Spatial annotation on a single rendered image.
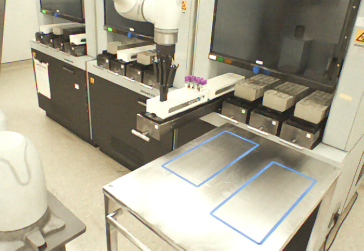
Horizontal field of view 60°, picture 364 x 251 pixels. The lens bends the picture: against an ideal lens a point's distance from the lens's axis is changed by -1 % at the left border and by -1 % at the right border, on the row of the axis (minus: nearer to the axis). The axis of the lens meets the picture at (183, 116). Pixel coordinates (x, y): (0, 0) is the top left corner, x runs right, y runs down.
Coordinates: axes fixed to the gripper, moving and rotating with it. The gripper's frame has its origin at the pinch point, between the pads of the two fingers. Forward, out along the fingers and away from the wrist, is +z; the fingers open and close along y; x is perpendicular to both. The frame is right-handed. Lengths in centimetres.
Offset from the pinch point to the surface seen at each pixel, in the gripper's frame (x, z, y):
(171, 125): 1.8, 11.6, -6.8
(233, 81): -45.7, 3.6, -4.6
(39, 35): -32, 10, 170
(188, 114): -8.8, 9.8, -6.8
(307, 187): 6, 8, -65
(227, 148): 5.2, 8.0, -35.9
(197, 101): -18.1, 7.3, -3.8
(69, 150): -20, 90, 119
